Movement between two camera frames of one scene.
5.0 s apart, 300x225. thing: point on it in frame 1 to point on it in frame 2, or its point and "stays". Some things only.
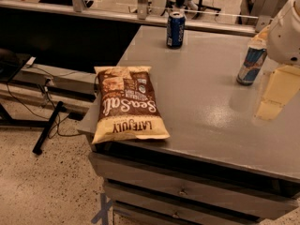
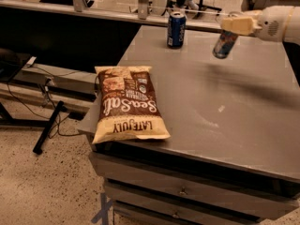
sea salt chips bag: [128, 107] stays
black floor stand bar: [37, 148] stays
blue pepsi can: [175, 30] stays
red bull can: [247, 72] to [224, 44]
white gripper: [285, 35] to [271, 23]
